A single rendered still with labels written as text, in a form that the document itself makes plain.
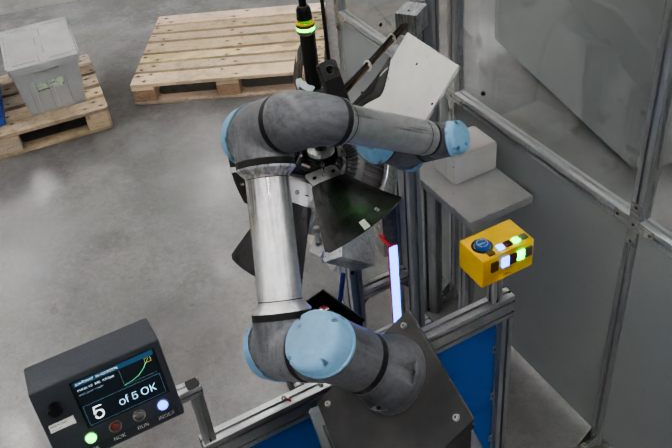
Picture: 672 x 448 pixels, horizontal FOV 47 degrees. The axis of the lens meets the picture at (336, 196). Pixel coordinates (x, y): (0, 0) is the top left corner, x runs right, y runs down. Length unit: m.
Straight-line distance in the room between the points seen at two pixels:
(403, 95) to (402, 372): 1.03
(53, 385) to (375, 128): 0.79
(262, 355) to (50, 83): 3.55
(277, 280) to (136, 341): 0.34
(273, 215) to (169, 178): 2.85
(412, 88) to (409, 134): 0.68
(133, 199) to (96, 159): 0.51
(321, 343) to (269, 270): 0.20
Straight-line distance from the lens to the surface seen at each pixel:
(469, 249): 1.99
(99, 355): 1.64
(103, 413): 1.67
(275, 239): 1.47
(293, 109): 1.41
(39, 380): 1.65
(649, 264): 2.29
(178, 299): 3.55
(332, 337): 1.34
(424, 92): 2.21
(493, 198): 2.49
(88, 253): 3.96
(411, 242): 2.53
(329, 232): 1.91
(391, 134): 1.54
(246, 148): 1.48
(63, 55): 4.79
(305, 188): 2.14
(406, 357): 1.45
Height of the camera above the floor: 2.39
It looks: 37 degrees down
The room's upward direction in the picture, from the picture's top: 7 degrees counter-clockwise
